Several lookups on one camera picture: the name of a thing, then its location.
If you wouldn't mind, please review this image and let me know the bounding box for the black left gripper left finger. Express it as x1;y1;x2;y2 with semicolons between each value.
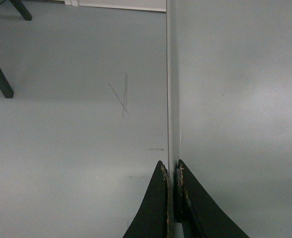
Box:
124;161;174;238

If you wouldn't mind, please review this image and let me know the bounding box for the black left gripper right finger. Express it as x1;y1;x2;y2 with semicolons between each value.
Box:
174;159;248;238

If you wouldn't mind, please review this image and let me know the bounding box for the grey rectangular tray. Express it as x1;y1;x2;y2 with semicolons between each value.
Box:
168;0;292;238

